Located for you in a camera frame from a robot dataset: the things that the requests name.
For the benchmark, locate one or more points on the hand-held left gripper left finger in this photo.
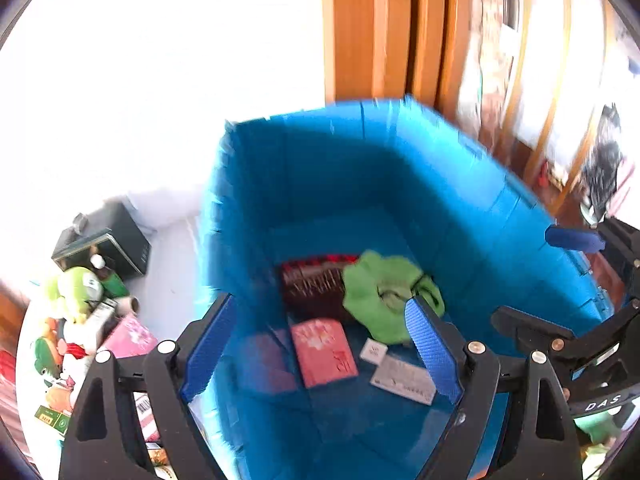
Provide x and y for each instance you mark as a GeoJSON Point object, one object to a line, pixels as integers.
{"type": "Point", "coordinates": [210, 345]}

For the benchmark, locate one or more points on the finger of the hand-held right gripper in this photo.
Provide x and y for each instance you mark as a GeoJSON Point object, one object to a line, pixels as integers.
{"type": "Point", "coordinates": [575, 239]}
{"type": "Point", "coordinates": [530, 327]}

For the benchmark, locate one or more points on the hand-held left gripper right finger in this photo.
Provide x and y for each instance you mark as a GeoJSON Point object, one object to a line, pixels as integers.
{"type": "Point", "coordinates": [430, 350]}

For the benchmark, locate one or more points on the tall white medicine box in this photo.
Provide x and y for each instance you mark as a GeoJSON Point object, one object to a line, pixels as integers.
{"type": "Point", "coordinates": [402, 379]}

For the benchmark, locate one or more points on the small white box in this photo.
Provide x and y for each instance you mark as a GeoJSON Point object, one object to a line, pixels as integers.
{"type": "Point", "coordinates": [374, 351]}

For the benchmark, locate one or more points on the green cloth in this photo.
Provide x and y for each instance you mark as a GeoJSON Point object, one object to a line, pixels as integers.
{"type": "Point", "coordinates": [375, 300]}

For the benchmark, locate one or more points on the pink tissue pack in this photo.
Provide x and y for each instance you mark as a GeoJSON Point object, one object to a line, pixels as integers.
{"type": "Point", "coordinates": [131, 336]}
{"type": "Point", "coordinates": [322, 355]}

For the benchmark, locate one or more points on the maroon fabric pouch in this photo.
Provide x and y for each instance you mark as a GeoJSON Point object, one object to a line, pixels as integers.
{"type": "Point", "coordinates": [310, 285]}

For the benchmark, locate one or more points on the blue plastic crate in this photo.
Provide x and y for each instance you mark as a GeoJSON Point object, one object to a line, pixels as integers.
{"type": "Point", "coordinates": [350, 185]}

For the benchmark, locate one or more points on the dark green bottle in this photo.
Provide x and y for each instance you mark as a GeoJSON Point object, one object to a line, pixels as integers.
{"type": "Point", "coordinates": [112, 282]}

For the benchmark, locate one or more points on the black tin box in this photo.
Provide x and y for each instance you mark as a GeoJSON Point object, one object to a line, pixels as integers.
{"type": "Point", "coordinates": [125, 245]}

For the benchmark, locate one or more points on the light green frog plush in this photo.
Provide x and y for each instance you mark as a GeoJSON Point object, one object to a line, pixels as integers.
{"type": "Point", "coordinates": [75, 285]}

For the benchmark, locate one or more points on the wooden glass door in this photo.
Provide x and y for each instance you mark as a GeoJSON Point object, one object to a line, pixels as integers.
{"type": "Point", "coordinates": [560, 85]}

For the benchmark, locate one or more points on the dark green plush toy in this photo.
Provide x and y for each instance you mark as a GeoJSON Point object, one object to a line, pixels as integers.
{"type": "Point", "coordinates": [45, 360]}

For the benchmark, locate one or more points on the green carton box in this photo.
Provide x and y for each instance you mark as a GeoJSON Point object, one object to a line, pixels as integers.
{"type": "Point", "coordinates": [52, 419]}

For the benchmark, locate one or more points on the patterned fabric roll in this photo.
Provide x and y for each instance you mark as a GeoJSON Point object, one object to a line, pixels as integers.
{"type": "Point", "coordinates": [492, 60]}

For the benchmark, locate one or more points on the wooden door frame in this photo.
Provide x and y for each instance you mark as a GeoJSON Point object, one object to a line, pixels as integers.
{"type": "Point", "coordinates": [360, 35]}

